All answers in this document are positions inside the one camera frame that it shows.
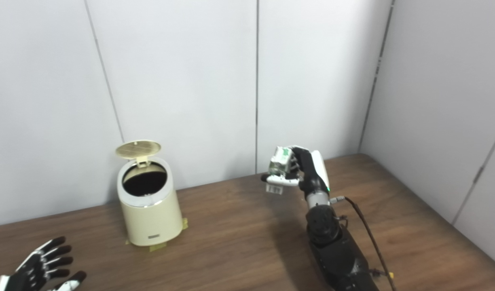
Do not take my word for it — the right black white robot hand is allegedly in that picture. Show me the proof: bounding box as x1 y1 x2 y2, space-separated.
260 146 331 198

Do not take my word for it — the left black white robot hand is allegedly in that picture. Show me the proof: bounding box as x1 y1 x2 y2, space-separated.
0 237 87 291

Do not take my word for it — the green white milk carton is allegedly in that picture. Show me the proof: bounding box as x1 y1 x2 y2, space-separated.
266 146 292 195

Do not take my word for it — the cream-colored bin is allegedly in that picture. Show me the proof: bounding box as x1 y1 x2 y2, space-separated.
117 157 183 247

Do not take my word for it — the cream round bin lid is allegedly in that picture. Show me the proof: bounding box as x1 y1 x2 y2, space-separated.
115 140 162 167

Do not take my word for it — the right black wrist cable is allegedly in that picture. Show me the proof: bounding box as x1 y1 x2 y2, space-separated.
330 196 398 291

